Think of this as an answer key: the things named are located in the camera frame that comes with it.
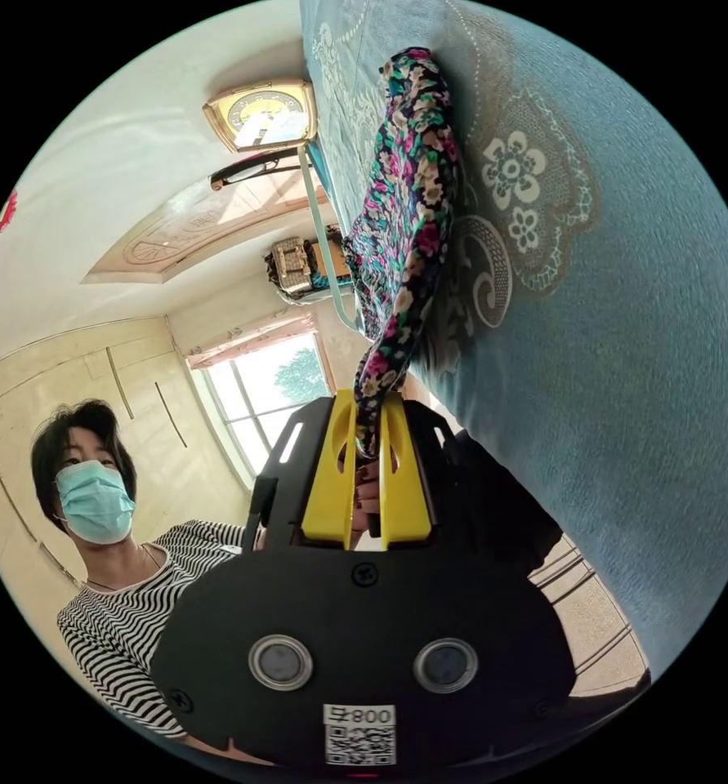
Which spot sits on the person's body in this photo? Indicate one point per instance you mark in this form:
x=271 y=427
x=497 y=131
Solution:
x=118 y=625

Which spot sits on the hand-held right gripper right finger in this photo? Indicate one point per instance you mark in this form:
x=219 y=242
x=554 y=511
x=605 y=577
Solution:
x=403 y=496

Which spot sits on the window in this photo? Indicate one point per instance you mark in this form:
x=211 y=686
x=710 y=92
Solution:
x=265 y=392

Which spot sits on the cream cupboard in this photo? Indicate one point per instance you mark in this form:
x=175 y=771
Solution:
x=63 y=392

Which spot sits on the floral long pants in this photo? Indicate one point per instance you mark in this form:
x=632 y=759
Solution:
x=406 y=214

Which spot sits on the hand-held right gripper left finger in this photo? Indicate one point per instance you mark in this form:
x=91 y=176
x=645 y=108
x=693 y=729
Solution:
x=330 y=484

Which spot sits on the pink curtain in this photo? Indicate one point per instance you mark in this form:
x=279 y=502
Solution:
x=247 y=340

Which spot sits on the gold square wall clock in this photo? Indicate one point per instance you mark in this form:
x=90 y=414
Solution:
x=264 y=116

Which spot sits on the person's right hand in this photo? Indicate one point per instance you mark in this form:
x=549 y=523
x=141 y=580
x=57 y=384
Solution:
x=365 y=493

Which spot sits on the bed with blue lace-print sheet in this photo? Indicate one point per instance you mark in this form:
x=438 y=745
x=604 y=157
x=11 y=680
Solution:
x=615 y=367

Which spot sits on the beige woven bag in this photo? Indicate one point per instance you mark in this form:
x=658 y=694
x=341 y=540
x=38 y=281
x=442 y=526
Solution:
x=291 y=264

